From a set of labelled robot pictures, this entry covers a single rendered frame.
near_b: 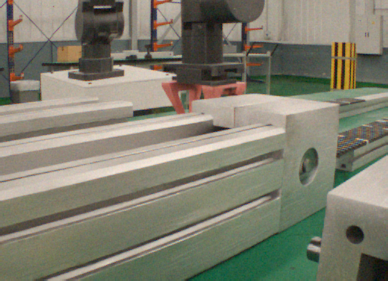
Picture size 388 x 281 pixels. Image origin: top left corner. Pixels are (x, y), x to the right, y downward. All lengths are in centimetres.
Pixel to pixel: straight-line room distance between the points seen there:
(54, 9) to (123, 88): 773
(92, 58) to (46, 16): 759
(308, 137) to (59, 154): 19
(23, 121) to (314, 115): 25
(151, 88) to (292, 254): 72
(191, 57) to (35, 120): 24
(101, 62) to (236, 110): 66
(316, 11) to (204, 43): 1261
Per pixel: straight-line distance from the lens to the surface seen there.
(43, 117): 38
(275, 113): 30
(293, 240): 32
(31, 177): 19
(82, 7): 93
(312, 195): 35
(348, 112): 93
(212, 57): 53
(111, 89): 90
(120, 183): 20
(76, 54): 581
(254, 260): 28
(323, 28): 1297
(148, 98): 96
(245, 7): 48
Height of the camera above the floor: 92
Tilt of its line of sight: 13 degrees down
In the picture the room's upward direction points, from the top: straight up
